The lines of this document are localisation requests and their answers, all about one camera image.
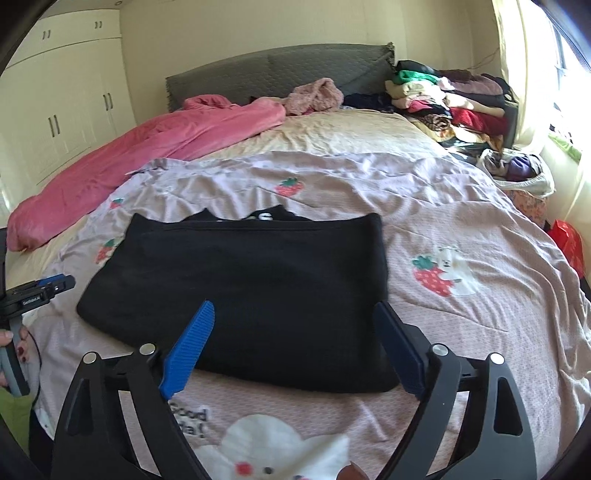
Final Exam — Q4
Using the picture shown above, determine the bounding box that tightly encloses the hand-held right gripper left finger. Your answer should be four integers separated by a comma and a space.
51, 300, 217, 480

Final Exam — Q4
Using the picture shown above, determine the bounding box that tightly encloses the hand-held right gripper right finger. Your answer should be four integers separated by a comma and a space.
373, 301, 539, 480

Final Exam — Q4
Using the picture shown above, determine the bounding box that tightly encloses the black sweatshirt with orange cuffs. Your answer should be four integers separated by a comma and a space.
75, 207, 400, 395

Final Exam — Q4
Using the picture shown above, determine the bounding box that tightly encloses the white bag of clothes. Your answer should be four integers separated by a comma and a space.
477, 148, 556, 200

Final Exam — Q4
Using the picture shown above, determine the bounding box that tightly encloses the pile of folded clothes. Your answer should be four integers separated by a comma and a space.
344, 59, 515, 155

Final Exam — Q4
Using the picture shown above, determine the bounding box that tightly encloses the person's left hand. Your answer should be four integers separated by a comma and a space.
0, 329, 35, 389

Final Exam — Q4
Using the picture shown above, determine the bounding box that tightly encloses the strawberry printed quilt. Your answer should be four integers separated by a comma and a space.
28, 150, 591, 480

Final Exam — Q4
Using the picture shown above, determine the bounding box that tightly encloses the person's green floral clothing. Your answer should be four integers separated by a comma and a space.
0, 387, 34, 446

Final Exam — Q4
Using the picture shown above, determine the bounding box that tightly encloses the pink blanket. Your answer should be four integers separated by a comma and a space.
7, 93, 288, 253

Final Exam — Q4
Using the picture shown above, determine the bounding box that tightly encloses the cream wardrobe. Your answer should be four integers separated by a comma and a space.
0, 8, 139, 206

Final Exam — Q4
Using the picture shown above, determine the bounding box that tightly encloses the red plastic bag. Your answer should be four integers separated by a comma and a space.
549, 219, 588, 280

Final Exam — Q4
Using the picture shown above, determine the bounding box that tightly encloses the beige bed sheet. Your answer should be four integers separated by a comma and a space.
0, 107, 441, 282

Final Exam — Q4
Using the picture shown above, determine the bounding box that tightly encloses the dark box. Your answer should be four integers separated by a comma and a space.
501, 91, 521, 149

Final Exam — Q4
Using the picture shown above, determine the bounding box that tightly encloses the green item on windowsill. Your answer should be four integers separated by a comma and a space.
549, 133, 583, 163

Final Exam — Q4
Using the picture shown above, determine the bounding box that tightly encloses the pink fluffy garment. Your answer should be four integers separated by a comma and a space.
283, 78, 345, 117

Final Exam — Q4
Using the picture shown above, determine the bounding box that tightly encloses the grey padded headboard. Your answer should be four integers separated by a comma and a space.
165, 42, 399, 113

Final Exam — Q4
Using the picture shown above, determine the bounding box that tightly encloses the window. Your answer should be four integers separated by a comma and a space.
542, 0, 591, 139

